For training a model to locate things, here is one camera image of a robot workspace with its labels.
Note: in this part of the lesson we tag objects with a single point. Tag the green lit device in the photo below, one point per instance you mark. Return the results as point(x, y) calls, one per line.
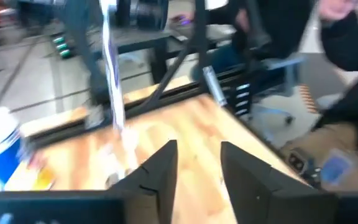
point(61, 46)

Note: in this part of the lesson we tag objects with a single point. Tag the blue office chair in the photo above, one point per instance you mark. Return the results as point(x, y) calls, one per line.
point(278, 63)

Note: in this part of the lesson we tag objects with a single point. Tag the person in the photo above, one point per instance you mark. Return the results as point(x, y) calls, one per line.
point(353, 46)

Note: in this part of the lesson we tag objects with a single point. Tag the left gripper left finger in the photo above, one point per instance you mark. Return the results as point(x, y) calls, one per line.
point(148, 199)

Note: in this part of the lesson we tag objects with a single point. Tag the purple toothbrush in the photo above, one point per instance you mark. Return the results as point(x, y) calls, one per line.
point(112, 62)

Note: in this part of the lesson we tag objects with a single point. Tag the black aluminium table frame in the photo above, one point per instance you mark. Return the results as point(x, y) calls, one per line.
point(202, 46)

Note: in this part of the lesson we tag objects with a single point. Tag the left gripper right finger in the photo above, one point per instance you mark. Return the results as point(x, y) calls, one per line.
point(259, 202)

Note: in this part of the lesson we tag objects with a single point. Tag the black box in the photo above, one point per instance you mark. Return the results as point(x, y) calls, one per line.
point(145, 14)

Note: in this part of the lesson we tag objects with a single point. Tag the silver cylinder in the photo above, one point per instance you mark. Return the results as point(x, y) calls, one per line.
point(214, 85)

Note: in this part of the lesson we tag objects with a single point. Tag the black power strip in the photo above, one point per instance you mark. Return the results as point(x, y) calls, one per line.
point(298, 161)

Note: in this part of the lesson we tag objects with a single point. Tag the blue tag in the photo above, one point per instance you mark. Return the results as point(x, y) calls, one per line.
point(337, 168)

